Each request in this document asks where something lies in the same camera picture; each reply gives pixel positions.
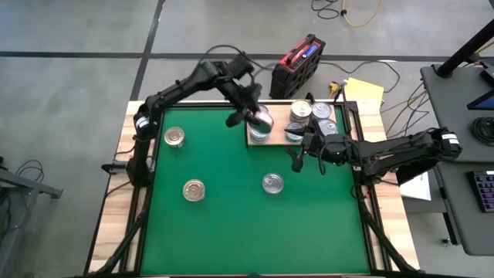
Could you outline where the coiled black cable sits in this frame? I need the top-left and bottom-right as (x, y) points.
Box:
(469, 117), (494, 147)

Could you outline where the blue red tuna can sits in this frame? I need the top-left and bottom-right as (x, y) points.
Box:
(182, 178), (207, 203)
(164, 126), (186, 148)

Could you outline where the grey metal stand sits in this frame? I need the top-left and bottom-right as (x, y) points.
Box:
(0, 154), (65, 278)

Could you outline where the red black tool case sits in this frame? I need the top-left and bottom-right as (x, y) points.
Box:
(269, 33), (327, 100)

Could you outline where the yellow paper pad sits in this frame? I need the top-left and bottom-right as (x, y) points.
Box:
(343, 77), (385, 113)

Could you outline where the white paper sheet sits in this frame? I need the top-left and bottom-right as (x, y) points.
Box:
(399, 171), (432, 202)

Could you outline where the tablet with blue screen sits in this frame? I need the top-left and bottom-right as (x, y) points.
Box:
(466, 87), (494, 112)

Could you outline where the orange floor cable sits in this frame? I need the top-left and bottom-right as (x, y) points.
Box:
(340, 0), (382, 29)

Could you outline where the blue yellow tuna can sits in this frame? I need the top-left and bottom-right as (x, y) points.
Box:
(285, 122), (306, 144)

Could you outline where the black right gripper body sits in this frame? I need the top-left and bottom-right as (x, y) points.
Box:
(301, 131), (350, 166)

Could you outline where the green table mat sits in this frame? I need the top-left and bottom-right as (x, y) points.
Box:
(139, 106), (372, 276)

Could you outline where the black looped floor cable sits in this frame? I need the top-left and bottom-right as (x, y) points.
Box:
(310, 0), (341, 20)

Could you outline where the thin black cable loop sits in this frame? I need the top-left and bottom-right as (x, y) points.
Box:
(14, 158), (46, 182)

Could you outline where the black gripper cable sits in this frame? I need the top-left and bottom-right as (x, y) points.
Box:
(198, 44), (277, 73)
(316, 146), (330, 177)

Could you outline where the black backlit keyboard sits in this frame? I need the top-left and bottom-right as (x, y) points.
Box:
(465, 169), (494, 214)

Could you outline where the black desk device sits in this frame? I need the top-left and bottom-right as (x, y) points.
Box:
(480, 63), (494, 88)

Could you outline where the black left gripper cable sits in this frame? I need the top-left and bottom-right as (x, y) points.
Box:
(198, 44), (277, 73)

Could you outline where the teal tuna can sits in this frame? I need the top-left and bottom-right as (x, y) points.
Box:
(316, 118), (340, 137)

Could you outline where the large silver lid can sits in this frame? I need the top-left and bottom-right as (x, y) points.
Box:
(310, 101), (333, 120)

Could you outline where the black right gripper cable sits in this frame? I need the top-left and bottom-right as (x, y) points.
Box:
(316, 146), (330, 177)

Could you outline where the black desk leg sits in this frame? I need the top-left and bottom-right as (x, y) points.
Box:
(438, 181), (461, 247)

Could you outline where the black cable bundle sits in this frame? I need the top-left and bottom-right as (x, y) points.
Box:
(385, 81), (431, 136)

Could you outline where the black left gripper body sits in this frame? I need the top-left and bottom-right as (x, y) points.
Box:
(219, 75), (264, 127)

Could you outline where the grey desk with keyboard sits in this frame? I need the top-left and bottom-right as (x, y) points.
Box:
(435, 161), (494, 256)

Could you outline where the black table frame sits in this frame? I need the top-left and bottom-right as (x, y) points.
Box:
(83, 92), (425, 278)

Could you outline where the wooden shelf board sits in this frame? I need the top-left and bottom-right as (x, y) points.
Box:
(247, 103), (341, 147)

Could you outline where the black slanted pole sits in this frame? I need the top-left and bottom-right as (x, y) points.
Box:
(435, 18), (494, 80)

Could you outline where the blue Wild Planet can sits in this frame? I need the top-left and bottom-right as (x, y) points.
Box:
(289, 98), (313, 119)

